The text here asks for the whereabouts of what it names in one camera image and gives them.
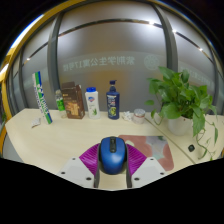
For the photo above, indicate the dark blue pump bottle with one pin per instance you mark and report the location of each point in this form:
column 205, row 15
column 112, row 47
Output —
column 113, row 103

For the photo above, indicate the crumpled white paper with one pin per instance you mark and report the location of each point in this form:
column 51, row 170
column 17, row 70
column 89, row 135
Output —
column 127, row 116

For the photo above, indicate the brown cardboard box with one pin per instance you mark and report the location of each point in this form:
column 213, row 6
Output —
column 73, row 101

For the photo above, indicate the white blister pack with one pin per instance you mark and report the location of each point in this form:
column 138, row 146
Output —
column 36, row 122

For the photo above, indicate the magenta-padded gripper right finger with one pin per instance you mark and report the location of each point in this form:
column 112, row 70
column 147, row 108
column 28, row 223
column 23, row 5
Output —
column 136, row 160

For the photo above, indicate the white bottle with blue cap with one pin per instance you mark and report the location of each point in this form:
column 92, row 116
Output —
column 92, row 105

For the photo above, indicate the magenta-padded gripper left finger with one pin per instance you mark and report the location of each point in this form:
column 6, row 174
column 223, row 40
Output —
column 87, row 160

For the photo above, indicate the small clear green-label bottle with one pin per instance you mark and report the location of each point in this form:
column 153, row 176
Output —
column 60, row 105

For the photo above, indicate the green potted plant, white pot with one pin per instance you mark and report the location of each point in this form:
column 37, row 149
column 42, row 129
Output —
column 176, row 100

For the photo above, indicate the blue and black computer mouse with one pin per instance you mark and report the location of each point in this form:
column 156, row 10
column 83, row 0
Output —
column 112, row 155

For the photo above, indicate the small white jar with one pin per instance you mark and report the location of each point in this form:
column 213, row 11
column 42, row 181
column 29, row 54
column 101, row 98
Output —
column 139, row 116

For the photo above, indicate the floral pastel mouse pad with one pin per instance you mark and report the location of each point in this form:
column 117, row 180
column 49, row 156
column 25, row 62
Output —
column 156, row 150

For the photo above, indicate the tall green and white tube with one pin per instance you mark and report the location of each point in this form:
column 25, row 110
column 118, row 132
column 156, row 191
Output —
column 41, row 98

